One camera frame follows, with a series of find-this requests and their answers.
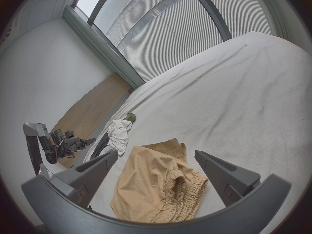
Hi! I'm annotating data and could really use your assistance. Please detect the tan shorts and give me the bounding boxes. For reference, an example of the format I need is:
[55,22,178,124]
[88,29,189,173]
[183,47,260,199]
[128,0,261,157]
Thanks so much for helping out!
[109,137,209,223]

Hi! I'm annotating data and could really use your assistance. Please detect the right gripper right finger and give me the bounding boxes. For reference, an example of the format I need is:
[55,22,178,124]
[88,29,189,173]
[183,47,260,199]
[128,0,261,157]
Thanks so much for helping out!
[195,150,261,207]

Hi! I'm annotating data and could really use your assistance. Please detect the grey-green curtain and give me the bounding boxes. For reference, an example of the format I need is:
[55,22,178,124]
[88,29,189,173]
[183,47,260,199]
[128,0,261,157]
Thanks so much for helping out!
[62,5,147,88]
[254,0,305,46]

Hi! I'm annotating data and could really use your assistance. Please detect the white garment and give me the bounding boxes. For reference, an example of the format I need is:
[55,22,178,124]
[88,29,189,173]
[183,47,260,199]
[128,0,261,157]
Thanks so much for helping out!
[107,119,133,156]

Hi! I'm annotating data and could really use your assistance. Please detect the black garment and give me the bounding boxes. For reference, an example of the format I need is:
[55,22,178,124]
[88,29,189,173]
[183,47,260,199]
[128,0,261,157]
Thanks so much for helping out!
[91,133,110,159]

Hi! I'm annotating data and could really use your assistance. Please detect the white air vent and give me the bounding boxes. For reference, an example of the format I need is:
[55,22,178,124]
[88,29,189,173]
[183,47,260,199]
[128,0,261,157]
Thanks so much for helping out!
[0,15,21,47]

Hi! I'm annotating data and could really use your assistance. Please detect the bed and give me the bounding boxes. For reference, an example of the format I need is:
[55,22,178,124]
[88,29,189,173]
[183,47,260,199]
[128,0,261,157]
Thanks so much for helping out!
[50,32,312,219]

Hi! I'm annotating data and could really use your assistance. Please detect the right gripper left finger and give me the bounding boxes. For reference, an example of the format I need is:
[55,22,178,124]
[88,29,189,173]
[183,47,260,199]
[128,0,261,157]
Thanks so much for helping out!
[50,151,119,208]

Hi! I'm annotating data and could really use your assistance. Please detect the window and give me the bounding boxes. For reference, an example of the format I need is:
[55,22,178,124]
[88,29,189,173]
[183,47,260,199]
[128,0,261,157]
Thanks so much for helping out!
[76,0,272,82]

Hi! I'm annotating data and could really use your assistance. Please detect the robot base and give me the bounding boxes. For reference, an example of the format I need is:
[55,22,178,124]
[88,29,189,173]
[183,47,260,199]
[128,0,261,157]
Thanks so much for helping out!
[38,163,53,180]

